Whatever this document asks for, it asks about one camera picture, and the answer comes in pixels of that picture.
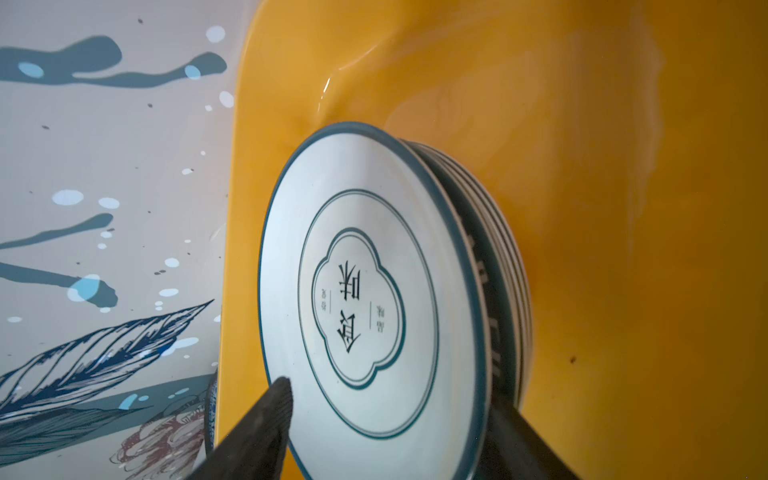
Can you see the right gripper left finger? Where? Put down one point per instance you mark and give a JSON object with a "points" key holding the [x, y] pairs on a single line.
{"points": [[256, 447]]}

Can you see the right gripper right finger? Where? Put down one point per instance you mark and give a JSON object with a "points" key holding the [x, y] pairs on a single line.
{"points": [[513, 450]]}

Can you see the yellow plastic bin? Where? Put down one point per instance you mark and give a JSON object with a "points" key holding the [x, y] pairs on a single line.
{"points": [[626, 143]]}

